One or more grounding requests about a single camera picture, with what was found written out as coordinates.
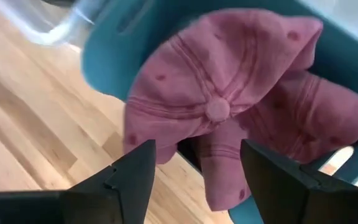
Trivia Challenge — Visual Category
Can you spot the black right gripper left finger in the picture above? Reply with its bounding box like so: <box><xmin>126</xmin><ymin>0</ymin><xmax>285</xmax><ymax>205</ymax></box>
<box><xmin>0</xmin><ymin>139</ymin><xmax>157</xmax><ymax>224</ymax></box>

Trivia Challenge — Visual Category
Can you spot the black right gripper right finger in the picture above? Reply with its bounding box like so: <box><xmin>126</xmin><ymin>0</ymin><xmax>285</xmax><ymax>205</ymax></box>
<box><xmin>240</xmin><ymin>139</ymin><xmax>358</xmax><ymax>224</ymax></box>

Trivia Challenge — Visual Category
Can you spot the clear plastic bin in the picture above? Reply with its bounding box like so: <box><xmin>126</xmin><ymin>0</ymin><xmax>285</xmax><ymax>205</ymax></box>
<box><xmin>0</xmin><ymin>0</ymin><xmax>96</xmax><ymax>47</ymax></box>

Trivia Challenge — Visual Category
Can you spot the teal plastic bin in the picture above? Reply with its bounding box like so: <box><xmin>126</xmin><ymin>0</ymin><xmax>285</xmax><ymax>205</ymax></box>
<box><xmin>80</xmin><ymin>0</ymin><xmax>358</xmax><ymax>224</ymax></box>

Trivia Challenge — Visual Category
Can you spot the maroon baseball cap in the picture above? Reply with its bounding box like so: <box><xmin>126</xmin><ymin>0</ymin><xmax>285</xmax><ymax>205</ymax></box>
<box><xmin>123</xmin><ymin>7</ymin><xmax>358</xmax><ymax>213</ymax></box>

